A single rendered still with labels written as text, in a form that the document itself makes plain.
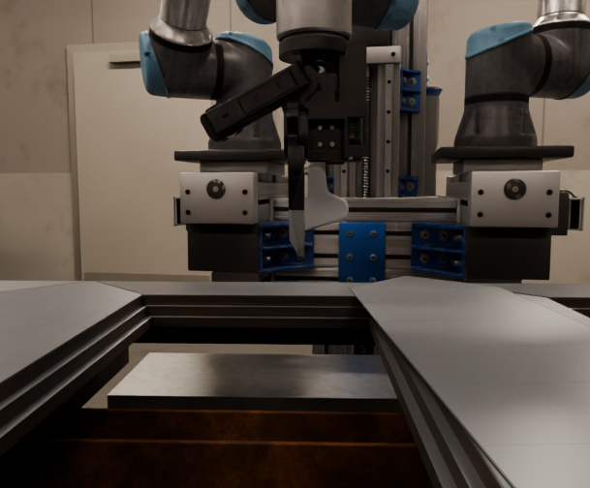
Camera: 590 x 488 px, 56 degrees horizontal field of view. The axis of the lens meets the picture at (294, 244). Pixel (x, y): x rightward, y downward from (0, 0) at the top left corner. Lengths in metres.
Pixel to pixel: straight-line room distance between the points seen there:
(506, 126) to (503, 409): 0.81
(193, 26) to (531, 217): 0.66
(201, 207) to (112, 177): 4.02
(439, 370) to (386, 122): 0.85
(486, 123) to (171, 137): 3.89
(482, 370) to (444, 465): 0.10
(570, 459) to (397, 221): 0.82
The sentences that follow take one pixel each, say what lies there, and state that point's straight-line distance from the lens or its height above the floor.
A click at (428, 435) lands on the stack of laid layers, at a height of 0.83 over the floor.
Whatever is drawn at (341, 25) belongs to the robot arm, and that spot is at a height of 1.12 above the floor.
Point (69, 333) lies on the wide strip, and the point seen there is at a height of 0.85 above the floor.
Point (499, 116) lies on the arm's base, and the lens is 1.09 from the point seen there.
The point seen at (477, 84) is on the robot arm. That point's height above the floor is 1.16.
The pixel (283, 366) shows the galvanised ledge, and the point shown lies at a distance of 0.92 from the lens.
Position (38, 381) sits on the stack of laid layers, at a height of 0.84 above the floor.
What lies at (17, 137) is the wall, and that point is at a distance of 5.54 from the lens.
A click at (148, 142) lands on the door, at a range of 4.86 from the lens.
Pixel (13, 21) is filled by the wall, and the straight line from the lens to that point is 5.70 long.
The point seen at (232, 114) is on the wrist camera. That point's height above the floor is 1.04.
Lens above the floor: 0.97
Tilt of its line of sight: 6 degrees down
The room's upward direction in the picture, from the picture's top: straight up
